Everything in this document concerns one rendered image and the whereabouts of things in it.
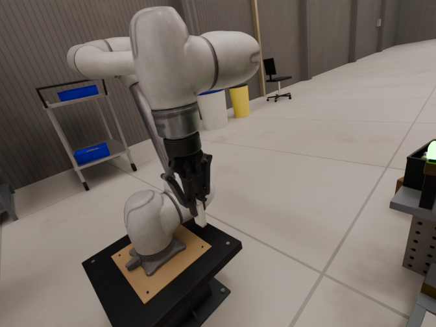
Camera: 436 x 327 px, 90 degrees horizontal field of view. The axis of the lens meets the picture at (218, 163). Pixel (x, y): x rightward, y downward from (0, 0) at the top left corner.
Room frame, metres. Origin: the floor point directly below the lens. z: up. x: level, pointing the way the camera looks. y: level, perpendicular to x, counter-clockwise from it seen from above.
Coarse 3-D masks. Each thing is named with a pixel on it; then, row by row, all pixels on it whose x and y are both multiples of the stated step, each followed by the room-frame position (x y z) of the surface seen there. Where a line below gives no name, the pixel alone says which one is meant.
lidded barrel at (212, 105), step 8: (224, 88) 3.84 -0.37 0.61; (200, 96) 3.69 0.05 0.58; (208, 96) 3.63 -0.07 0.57; (216, 96) 3.64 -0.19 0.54; (224, 96) 3.80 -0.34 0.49; (200, 104) 3.73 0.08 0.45; (208, 104) 3.64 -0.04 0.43; (216, 104) 3.64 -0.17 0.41; (224, 104) 3.76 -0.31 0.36; (200, 112) 3.81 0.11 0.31; (208, 112) 3.66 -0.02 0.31; (216, 112) 3.65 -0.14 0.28; (224, 112) 3.74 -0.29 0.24; (208, 120) 3.69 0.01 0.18; (216, 120) 3.65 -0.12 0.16; (224, 120) 3.72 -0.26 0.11; (208, 128) 3.72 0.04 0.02; (216, 128) 3.66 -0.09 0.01
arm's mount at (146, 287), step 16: (192, 240) 0.74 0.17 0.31; (112, 256) 0.73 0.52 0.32; (128, 256) 0.71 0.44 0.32; (176, 256) 0.67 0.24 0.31; (192, 256) 0.65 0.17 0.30; (128, 272) 0.63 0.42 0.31; (144, 272) 0.62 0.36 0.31; (160, 272) 0.60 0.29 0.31; (176, 272) 0.59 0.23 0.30; (144, 288) 0.55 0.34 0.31; (160, 288) 0.54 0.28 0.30
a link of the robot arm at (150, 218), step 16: (144, 192) 0.73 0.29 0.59; (128, 208) 0.67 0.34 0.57; (144, 208) 0.66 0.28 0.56; (160, 208) 0.68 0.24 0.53; (128, 224) 0.65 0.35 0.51; (144, 224) 0.64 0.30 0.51; (160, 224) 0.66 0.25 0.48; (176, 224) 0.70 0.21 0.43; (144, 240) 0.63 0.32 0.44; (160, 240) 0.65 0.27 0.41
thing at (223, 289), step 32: (192, 224) 0.85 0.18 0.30; (96, 256) 0.77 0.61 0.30; (224, 256) 0.62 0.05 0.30; (96, 288) 0.60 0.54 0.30; (128, 288) 0.57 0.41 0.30; (192, 288) 0.52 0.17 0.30; (224, 288) 0.71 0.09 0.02; (128, 320) 0.45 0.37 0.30; (160, 320) 0.44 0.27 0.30; (192, 320) 0.59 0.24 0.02
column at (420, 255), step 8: (416, 216) 0.64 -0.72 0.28; (416, 224) 0.64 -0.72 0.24; (424, 224) 0.62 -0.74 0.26; (432, 224) 0.60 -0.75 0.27; (416, 232) 0.70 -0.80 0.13; (424, 232) 0.61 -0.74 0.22; (432, 232) 0.60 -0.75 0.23; (408, 240) 0.65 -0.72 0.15; (416, 240) 0.64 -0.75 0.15; (424, 240) 0.61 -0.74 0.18; (432, 240) 0.59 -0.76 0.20; (408, 248) 0.64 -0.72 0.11; (416, 248) 0.62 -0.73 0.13; (424, 248) 0.61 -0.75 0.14; (432, 248) 0.59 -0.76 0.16; (408, 256) 0.64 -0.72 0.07; (416, 256) 0.62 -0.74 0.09; (424, 256) 0.60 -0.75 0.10; (432, 256) 0.58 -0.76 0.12; (416, 264) 0.62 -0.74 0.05; (424, 264) 0.60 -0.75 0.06; (424, 272) 0.59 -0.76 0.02
